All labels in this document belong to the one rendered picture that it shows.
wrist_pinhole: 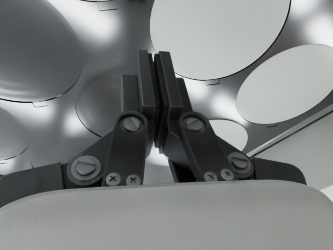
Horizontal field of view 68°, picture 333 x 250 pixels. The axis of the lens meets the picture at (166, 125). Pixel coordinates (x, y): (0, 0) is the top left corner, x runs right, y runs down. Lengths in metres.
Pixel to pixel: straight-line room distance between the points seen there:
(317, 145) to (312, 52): 0.14
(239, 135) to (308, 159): 0.09
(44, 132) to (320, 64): 0.27
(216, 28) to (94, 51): 0.09
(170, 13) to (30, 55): 0.10
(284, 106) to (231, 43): 0.11
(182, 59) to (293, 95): 0.13
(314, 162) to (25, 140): 0.32
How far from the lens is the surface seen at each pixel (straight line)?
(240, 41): 0.21
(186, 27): 0.19
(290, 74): 0.26
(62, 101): 0.23
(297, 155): 0.36
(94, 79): 0.21
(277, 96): 0.27
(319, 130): 0.36
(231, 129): 0.29
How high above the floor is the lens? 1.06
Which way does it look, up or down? 40 degrees down
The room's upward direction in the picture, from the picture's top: 170 degrees clockwise
